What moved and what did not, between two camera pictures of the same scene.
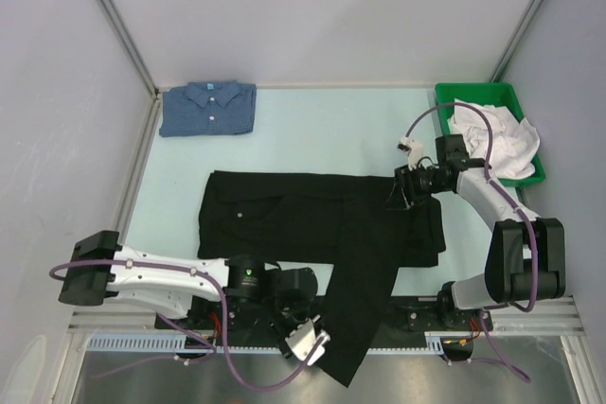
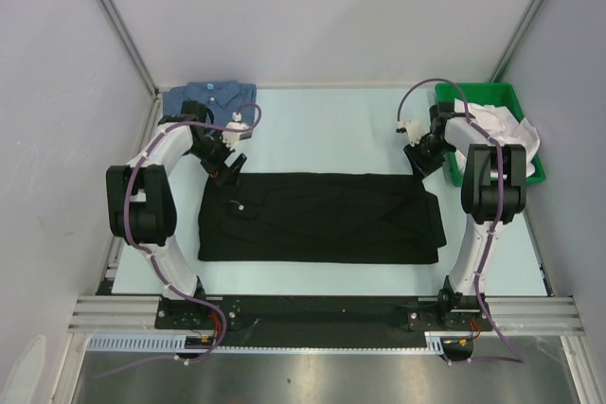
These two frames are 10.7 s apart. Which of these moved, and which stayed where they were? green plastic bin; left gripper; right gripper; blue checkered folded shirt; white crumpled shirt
Moved: right gripper; left gripper
Stayed: blue checkered folded shirt; green plastic bin; white crumpled shirt
